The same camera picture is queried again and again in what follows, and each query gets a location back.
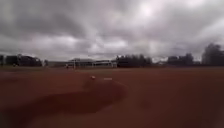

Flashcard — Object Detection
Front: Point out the low pale building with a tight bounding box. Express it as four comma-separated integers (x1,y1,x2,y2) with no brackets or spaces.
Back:
65,58,118,70

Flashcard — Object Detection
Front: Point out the row of dark trees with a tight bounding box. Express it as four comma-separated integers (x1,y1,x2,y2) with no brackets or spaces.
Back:
0,54,44,67

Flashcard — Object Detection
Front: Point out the tall dark tree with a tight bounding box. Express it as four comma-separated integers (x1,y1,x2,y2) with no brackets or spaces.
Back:
201,42,224,66

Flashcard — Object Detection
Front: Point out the dark clump of trees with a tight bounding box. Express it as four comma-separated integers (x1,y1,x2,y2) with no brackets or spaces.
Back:
115,54,153,68

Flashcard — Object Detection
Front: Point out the low dark group of trees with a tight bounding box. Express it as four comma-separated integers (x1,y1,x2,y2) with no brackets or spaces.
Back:
166,52,195,67

